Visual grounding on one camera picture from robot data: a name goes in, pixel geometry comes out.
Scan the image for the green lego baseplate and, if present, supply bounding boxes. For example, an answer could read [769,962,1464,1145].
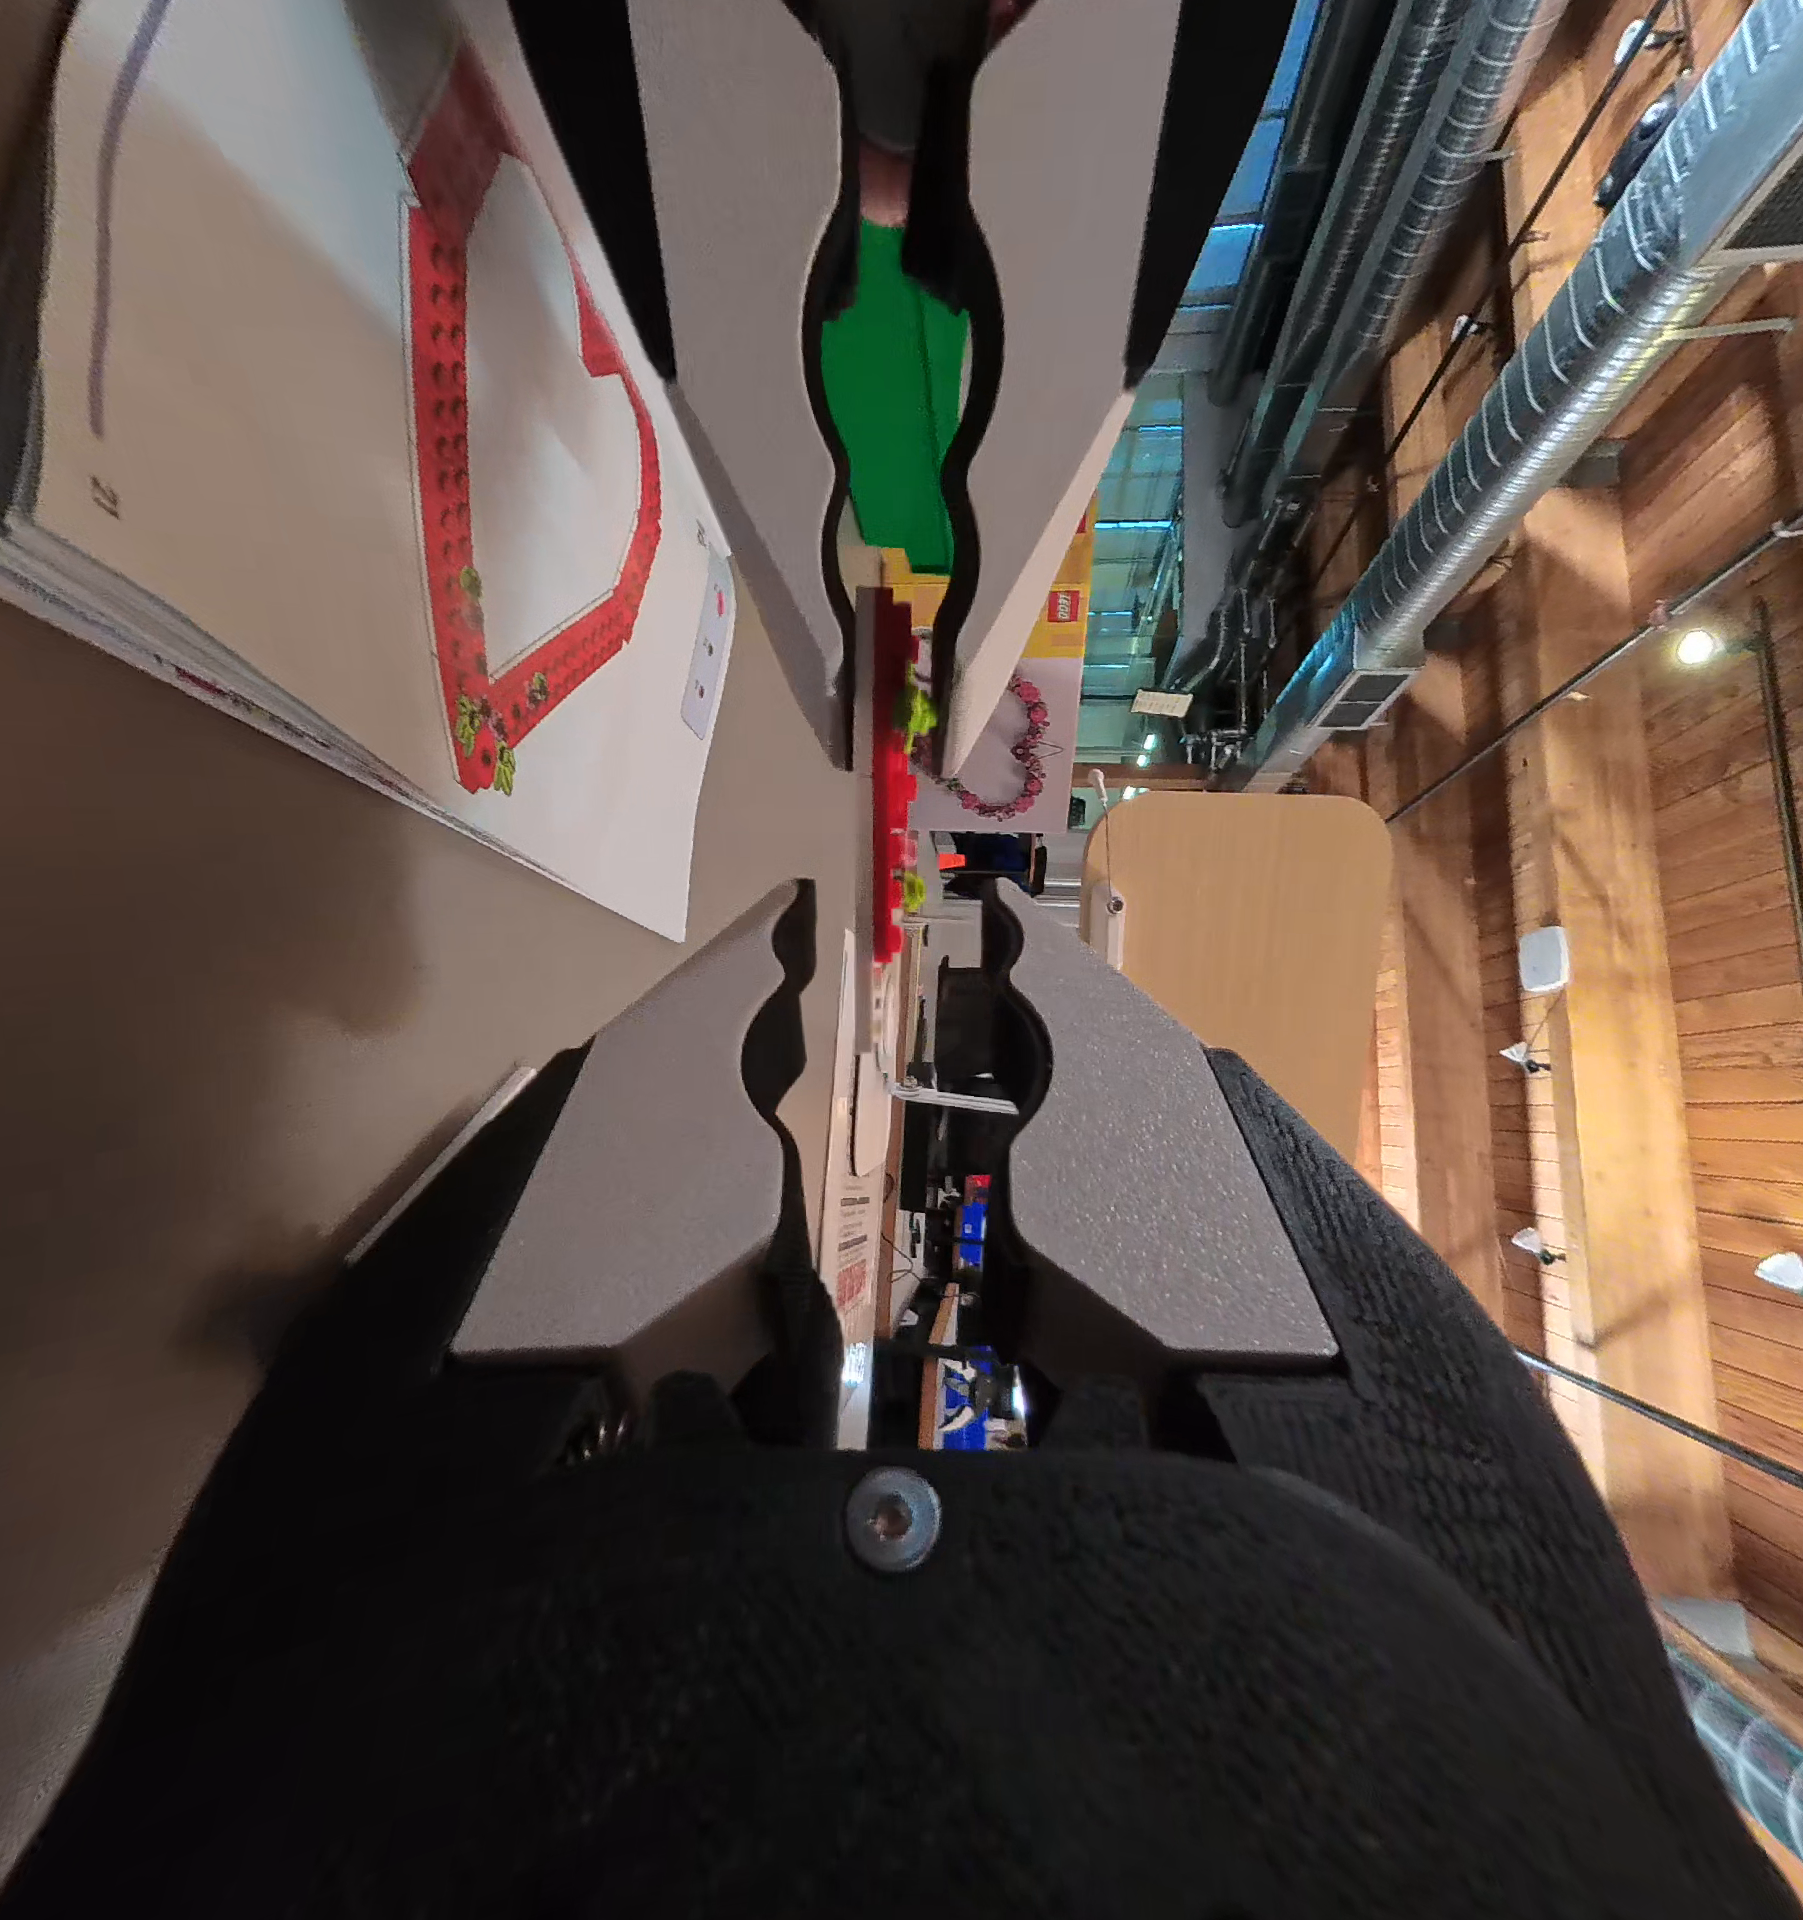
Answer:
[817,212,978,575]

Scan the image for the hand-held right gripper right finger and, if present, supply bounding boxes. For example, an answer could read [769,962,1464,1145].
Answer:
[979,877,1351,1377]

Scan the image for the wooden folding tabletop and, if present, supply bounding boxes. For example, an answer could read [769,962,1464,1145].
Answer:
[1079,791,1394,1186]

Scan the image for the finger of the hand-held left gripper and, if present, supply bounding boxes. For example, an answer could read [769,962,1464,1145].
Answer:
[626,0,863,779]
[901,0,1192,788]

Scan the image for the silver spiral duct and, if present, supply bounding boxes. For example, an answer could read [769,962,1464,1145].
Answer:
[1249,0,1803,741]
[1664,1641,1803,1910]

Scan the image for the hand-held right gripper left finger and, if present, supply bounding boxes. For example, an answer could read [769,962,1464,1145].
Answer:
[447,877,846,1448]

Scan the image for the black computer monitor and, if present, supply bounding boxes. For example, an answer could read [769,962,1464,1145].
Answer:
[934,958,1003,1084]

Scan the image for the lego instruction booklet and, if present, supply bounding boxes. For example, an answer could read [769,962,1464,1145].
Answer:
[0,0,739,948]

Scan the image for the yellow lego box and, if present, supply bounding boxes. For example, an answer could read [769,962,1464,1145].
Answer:
[880,515,1095,837]

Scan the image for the white flat device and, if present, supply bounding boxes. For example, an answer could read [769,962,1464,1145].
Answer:
[846,1048,901,1184]

